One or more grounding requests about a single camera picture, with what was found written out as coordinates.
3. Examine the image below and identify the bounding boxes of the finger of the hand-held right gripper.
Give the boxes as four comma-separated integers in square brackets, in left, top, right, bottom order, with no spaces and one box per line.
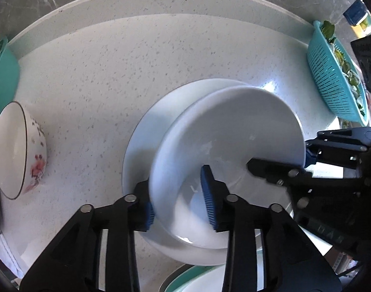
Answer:
[305,127,371,168]
[247,157,314,187]

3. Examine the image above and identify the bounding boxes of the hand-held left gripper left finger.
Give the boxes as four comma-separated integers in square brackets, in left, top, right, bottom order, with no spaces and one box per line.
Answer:
[19,180,157,292]

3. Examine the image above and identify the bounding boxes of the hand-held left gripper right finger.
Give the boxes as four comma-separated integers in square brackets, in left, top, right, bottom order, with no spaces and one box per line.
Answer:
[200,164,342,292]

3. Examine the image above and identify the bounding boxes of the white ceramic bowl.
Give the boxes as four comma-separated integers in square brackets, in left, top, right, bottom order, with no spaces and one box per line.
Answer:
[122,78,295,266]
[149,87,306,250]

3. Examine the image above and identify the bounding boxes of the teal floral plate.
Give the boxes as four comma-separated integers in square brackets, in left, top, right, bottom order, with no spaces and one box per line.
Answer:
[165,263,235,292]

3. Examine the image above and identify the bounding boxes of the teal plastic colander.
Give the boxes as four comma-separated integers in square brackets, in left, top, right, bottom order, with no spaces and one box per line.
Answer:
[307,21,370,125]

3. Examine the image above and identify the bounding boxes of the leafy green vegetables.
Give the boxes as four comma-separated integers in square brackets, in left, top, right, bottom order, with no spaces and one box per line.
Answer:
[321,21,369,119]

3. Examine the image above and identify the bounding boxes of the dark blue box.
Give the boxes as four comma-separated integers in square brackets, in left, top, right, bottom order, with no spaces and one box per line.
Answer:
[344,0,367,26]

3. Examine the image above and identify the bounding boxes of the pink floral bowl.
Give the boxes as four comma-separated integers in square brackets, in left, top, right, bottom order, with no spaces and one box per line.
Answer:
[0,101,48,201]

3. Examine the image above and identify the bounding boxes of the teal plastic basin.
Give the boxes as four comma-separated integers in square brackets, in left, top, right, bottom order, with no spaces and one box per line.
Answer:
[0,36,21,128]

